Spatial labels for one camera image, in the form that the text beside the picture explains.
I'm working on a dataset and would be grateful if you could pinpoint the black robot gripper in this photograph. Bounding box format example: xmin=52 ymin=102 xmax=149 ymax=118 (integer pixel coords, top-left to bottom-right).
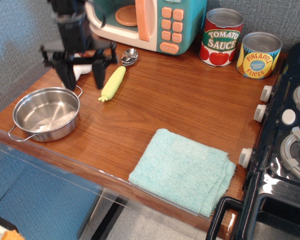
xmin=40 ymin=16 xmax=118 ymax=91

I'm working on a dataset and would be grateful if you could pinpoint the small stainless steel pot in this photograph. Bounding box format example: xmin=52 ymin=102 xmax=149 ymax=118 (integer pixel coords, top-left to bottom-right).
xmin=7 ymin=85 xmax=83 ymax=142

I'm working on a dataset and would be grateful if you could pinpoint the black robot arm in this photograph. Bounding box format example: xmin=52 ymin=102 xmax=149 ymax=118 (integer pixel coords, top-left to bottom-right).
xmin=40 ymin=0 xmax=118 ymax=91

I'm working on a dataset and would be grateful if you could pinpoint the plush white brown mushroom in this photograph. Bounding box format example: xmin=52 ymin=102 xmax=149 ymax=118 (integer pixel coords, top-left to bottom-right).
xmin=72 ymin=52 xmax=93 ymax=82

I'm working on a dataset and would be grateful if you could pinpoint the toy microwave teal and cream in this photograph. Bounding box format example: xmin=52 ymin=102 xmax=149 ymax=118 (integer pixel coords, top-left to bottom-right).
xmin=85 ymin=0 xmax=207 ymax=56

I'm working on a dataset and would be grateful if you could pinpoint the tomato sauce can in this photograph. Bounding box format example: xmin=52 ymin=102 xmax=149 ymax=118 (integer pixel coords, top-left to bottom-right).
xmin=199 ymin=8 xmax=244 ymax=67

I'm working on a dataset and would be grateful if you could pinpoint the light blue folded cloth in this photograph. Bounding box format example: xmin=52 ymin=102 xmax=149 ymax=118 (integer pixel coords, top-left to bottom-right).
xmin=128 ymin=128 xmax=236 ymax=218

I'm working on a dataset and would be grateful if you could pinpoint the pineapple slices can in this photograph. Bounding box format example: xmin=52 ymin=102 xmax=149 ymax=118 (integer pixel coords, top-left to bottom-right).
xmin=236 ymin=32 xmax=283 ymax=80

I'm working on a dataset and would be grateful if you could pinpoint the orange black object bottom left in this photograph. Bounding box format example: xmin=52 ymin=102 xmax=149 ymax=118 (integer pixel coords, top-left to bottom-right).
xmin=0 ymin=217 xmax=25 ymax=240

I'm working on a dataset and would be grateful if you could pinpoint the black toy stove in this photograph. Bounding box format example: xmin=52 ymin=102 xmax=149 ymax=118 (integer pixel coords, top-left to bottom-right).
xmin=206 ymin=42 xmax=300 ymax=240

